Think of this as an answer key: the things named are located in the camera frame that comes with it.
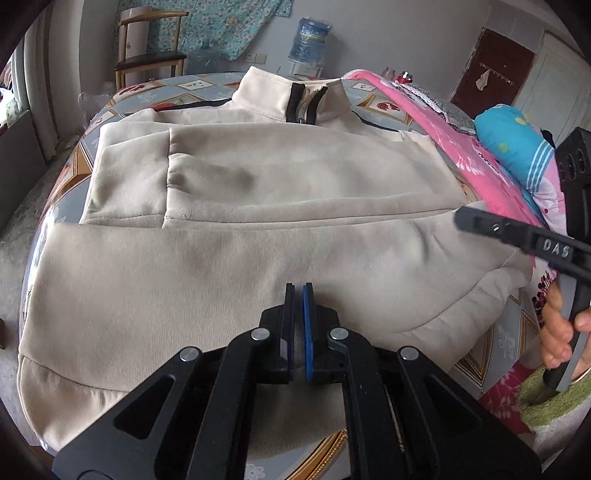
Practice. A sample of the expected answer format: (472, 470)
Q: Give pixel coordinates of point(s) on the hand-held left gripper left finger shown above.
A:
(289, 323)

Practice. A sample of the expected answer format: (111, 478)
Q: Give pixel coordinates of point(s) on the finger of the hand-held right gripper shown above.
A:
(508, 233)

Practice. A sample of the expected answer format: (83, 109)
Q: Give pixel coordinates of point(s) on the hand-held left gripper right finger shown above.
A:
(308, 323)

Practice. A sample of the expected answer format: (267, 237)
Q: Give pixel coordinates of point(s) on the beige zip jacket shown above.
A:
(231, 258)

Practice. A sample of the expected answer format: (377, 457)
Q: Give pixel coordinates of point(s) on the person's right hand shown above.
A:
(556, 332)

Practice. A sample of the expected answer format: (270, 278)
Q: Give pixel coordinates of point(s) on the blue patterned pillow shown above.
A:
(512, 143)

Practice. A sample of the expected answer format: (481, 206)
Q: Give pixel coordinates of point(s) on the white panelled door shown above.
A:
(554, 78)

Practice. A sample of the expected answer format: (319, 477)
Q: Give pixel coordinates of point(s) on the pink blanket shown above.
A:
(457, 152)

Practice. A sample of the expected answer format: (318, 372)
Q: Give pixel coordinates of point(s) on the brown door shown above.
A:
(494, 74)

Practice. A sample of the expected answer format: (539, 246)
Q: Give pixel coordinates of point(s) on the hanging white cloth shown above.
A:
(483, 81)

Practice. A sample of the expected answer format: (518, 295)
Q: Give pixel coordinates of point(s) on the silver grey quilted cloth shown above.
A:
(443, 108)

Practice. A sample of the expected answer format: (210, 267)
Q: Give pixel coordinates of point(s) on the person's green clothing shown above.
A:
(554, 401)

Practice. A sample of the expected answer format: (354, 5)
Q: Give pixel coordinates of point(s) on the red bottle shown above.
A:
(405, 77)

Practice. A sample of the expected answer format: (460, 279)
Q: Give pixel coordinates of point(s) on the white water dispenser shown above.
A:
(304, 71)

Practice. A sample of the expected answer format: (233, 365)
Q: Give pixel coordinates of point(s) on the clear empty water jug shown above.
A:
(207, 60)

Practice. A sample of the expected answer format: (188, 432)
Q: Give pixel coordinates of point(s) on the blue water bottle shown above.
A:
(309, 41)

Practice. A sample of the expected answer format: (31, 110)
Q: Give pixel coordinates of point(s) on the wooden chair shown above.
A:
(147, 62)

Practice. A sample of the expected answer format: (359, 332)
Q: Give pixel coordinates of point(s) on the grey curtain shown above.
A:
(41, 92)

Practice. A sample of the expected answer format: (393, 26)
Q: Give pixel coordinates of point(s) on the wall socket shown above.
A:
(256, 58)

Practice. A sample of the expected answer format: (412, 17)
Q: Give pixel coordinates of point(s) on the teal floral wall cloth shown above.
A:
(207, 27)

